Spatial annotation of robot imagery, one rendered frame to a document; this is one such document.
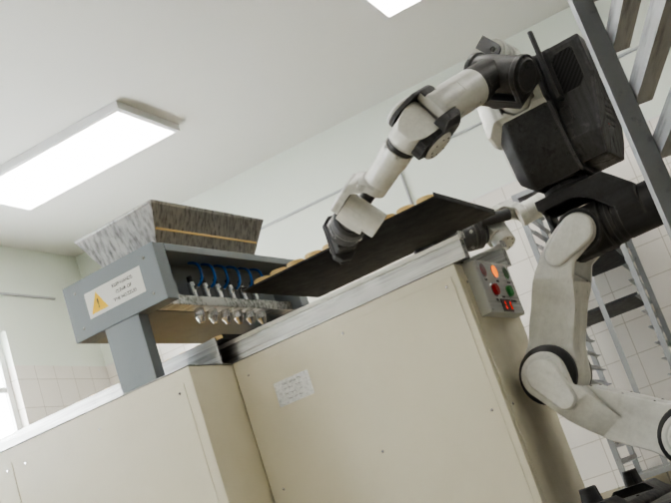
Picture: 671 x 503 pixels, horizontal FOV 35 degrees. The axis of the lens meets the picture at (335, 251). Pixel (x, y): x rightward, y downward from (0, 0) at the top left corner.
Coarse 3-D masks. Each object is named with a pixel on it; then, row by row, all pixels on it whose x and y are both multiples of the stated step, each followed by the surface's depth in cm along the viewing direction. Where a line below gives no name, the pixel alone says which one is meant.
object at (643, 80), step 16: (656, 0) 130; (656, 16) 133; (656, 32) 135; (640, 48) 146; (656, 48) 141; (640, 64) 149; (656, 64) 147; (640, 80) 152; (656, 80) 153; (640, 96) 158
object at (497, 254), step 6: (498, 246) 285; (504, 246) 286; (480, 252) 287; (486, 252) 286; (492, 252) 286; (498, 252) 285; (504, 252) 285; (468, 258) 289; (474, 258) 288; (480, 258) 287; (486, 258) 286; (492, 258) 286; (498, 258) 285; (504, 258) 284; (504, 264) 284; (510, 264) 285
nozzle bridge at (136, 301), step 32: (128, 256) 283; (160, 256) 280; (192, 256) 297; (224, 256) 307; (256, 256) 322; (64, 288) 293; (96, 288) 287; (128, 288) 282; (160, 288) 277; (96, 320) 287; (128, 320) 281; (160, 320) 295; (192, 320) 307; (256, 320) 333; (128, 352) 281; (128, 384) 280
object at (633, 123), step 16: (576, 0) 164; (592, 0) 163; (576, 16) 164; (592, 16) 163; (592, 32) 162; (592, 48) 162; (608, 48) 161; (608, 64) 161; (608, 80) 160; (624, 80) 160; (608, 96) 162; (624, 96) 159; (624, 112) 159; (640, 112) 158; (624, 128) 160; (640, 128) 158; (640, 144) 157; (640, 160) 157; (656, 160) 156; (656, 176) 156; (656, 192) 156
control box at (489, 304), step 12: (468, 264) 262; (492, 264) 272; (468, 276) 262; (480, 276) 261; (492, 276) 269; (504, 276) 276; (480, 288) 260; (504, 288) 273; (480, 300) 260; (492, 300) 261; (516, 300) 277; (480, 312) 259; (492, 312) 260; (504, 312) 266; (516, 312) 274
